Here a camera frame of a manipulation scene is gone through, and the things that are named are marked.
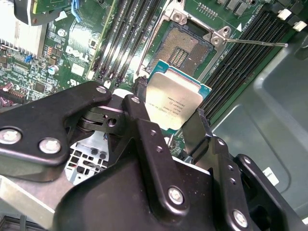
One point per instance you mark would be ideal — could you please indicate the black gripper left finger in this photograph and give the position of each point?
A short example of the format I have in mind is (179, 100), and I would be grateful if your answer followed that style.
(36, 125)

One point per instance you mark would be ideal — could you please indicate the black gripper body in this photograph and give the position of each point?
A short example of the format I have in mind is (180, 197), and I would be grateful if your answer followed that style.
(115, 204)

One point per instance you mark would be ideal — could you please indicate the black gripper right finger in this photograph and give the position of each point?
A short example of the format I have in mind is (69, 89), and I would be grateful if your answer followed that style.
(225, 161)

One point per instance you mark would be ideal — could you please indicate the silver CPU chip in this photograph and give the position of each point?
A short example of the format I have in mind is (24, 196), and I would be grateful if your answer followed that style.
(173, 103)

